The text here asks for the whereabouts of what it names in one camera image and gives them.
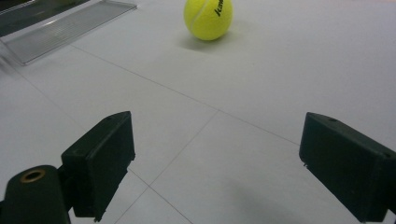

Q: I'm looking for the yellow tennis ball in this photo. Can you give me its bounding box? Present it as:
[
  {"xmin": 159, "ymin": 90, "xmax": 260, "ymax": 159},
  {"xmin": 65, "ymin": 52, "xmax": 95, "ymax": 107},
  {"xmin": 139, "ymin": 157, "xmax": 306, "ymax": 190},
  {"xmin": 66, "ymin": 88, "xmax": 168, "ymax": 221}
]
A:
[{"xmin": 183, "ymin": 0, "xmax": 233, "ymax": 42}]

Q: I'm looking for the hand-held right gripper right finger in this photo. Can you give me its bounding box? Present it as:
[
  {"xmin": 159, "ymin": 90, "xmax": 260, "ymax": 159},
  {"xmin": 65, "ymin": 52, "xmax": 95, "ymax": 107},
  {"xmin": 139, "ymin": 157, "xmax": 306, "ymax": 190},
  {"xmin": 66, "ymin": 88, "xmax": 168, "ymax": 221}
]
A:
[{"xmin": 299, "ymin": 111, "xmax": 396, "ymax": 223}]

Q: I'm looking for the clear plastic box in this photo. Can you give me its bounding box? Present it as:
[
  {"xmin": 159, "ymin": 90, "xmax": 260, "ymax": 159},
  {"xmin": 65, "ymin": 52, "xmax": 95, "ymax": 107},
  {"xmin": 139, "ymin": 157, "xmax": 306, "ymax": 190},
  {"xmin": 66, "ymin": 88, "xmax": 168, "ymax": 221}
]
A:
[{"xmin": 0, "ymin": 0, "xmax": 138, "ymax": 66}]

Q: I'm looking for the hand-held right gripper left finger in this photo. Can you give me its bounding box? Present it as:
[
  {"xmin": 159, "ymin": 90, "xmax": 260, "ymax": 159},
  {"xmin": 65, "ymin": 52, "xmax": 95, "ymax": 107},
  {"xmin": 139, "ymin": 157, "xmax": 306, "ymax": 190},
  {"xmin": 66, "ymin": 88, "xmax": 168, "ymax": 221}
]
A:
[{"xmin": 59, "ymin": 110, "xmax": 136, "ymax": 223}]

